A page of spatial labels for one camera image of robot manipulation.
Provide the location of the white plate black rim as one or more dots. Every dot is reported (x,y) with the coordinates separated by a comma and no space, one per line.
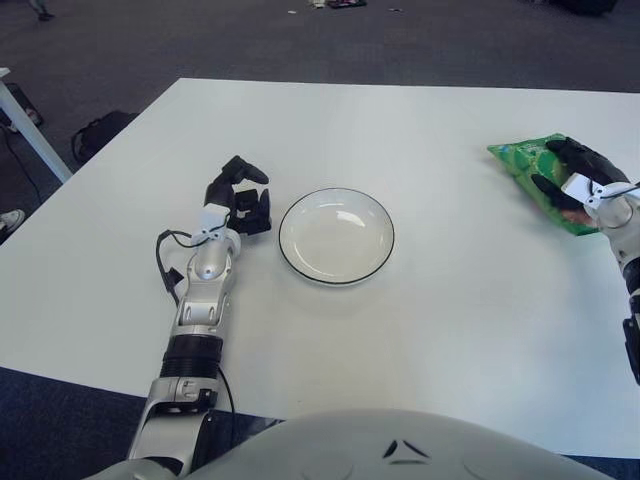
(335,237)

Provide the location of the white sneaker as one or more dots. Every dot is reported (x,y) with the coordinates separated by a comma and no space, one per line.
(11,219)

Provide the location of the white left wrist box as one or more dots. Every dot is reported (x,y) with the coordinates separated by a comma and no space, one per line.
(214,216)

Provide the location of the grey robot torso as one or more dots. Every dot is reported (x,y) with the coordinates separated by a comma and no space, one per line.
(350,445)

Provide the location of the white side table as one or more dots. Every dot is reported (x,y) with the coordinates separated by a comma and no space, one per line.
(30,130)

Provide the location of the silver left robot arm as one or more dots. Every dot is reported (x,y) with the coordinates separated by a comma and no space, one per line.
(210,265)

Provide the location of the green potato chips bag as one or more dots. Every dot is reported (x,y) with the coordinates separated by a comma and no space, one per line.
(520,160)

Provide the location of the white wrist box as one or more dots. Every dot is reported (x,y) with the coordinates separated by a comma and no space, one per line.
(580,186)
(214,216)

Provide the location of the scattered electronics clutter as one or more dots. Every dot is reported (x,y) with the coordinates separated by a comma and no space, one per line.
(342,3)

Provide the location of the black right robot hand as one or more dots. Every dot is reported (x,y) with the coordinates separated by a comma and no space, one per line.
(597,162)

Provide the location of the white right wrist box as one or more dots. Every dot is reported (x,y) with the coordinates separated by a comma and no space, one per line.
(580,186)

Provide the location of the small dark floor item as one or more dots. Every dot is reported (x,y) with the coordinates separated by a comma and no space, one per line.
(25,102)

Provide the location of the black backpack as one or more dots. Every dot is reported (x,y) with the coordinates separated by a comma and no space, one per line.
(102,132)

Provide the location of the big black box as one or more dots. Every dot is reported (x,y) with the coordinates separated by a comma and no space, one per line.
(582,5)

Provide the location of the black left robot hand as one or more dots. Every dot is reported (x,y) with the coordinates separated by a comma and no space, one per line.
(217,190)

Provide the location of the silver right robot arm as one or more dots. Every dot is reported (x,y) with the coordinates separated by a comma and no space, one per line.
(620,215)

